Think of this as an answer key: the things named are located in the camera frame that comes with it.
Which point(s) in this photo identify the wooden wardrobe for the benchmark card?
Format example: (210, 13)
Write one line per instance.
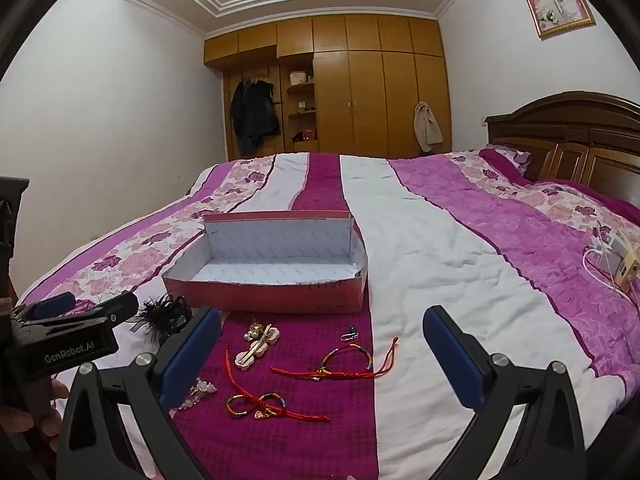
(365, 85)

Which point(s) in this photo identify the pearl flower hair clip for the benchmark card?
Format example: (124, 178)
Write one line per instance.
(257, 347)

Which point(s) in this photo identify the dark hanging coat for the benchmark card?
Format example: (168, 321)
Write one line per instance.
(252, 110)

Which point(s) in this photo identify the small metal charm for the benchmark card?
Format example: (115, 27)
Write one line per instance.
(351, 333)

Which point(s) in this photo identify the black feather hair clip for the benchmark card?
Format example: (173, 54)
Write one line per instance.
(165, 317)

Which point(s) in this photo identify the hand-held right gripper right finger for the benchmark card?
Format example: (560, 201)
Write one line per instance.
(450, 355)

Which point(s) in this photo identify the dark wooden headboard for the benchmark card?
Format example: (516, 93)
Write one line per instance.
(575, 130)

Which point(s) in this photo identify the red cardboard box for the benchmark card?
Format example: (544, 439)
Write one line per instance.
(260, 300)

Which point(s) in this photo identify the person's left hand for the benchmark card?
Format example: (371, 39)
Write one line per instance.
(47, 392)

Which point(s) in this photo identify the dark wooden furniture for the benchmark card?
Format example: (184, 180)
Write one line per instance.
(12, 240)

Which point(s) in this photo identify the purple floral pillow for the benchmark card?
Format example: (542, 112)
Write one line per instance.
(505, 157)

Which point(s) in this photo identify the white power adapter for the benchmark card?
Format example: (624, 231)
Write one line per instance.
(607, 250)

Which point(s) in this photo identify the red gold tassel ornament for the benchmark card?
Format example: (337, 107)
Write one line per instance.
(367, 355)

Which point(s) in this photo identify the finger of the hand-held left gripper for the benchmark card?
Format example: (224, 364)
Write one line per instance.
(52, 305)
(117, 306)

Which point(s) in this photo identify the green bead hairpin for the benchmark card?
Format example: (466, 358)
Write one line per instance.
(202, 387)

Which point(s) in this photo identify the cream power strip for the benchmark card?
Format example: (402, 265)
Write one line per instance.
(629, 266)

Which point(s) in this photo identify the purple floral striped quilt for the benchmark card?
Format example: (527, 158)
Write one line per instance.
(425, 240)

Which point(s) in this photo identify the beige hanging garment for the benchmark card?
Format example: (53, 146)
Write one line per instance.
(427, 127)

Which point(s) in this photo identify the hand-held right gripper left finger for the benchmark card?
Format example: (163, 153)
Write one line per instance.
(187, 360)

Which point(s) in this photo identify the white round container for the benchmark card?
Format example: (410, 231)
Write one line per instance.
(297, 78)

